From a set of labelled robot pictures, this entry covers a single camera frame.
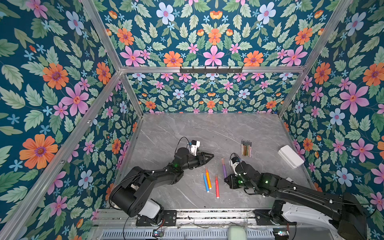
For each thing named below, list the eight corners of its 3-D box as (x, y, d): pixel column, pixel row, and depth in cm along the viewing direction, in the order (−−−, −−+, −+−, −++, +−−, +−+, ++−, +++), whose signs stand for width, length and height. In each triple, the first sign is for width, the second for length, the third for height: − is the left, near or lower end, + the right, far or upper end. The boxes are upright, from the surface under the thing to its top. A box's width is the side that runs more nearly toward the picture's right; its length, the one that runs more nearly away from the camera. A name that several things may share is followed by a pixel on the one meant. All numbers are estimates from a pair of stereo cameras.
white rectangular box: (292, 170, 92) (296, 167, 88) (276, 152, 100) (279, 148, 96) (301, 166, 94) (305, 162, 90) (284, 148, 102) (287, 144, 98)
